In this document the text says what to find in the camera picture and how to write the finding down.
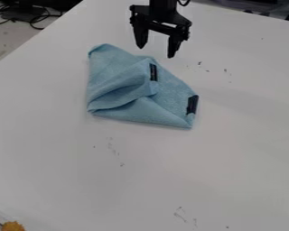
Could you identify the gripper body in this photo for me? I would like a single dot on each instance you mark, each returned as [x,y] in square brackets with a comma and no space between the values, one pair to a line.
[161,17]

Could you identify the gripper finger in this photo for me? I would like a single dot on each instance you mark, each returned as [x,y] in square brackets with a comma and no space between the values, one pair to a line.
[141,33]
[175,42]

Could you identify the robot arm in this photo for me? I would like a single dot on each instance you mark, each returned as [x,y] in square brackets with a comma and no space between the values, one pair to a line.
[164,3]

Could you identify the light blue cloth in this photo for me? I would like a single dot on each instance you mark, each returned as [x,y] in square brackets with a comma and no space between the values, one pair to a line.
[135,90]

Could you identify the yellow toy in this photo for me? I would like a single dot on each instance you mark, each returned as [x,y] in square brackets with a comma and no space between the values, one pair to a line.
[12,226]

